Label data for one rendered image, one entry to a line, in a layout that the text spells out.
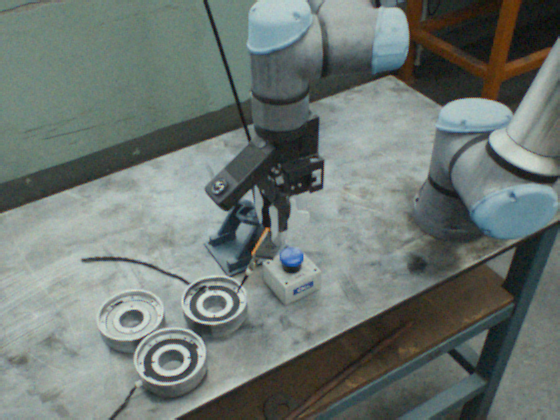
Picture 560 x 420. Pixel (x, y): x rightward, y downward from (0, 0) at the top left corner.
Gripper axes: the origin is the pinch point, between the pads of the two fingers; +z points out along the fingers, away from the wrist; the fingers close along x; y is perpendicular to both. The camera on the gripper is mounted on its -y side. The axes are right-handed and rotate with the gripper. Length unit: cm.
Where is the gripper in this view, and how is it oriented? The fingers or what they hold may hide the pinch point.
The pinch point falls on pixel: (269, 236)
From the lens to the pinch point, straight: 98.8
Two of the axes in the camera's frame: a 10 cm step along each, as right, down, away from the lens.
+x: -4.7, -5.9, 6.5
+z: 0.4, 7.2, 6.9
